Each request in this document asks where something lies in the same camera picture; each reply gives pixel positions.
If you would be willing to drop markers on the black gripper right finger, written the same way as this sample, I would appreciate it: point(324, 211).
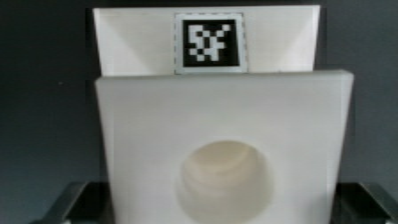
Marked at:
point(365, 205)

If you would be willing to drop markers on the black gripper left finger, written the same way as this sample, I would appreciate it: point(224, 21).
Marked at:
point(79, 206)

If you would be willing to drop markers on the white lamp base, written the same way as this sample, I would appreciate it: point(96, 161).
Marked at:
point(222, 115)

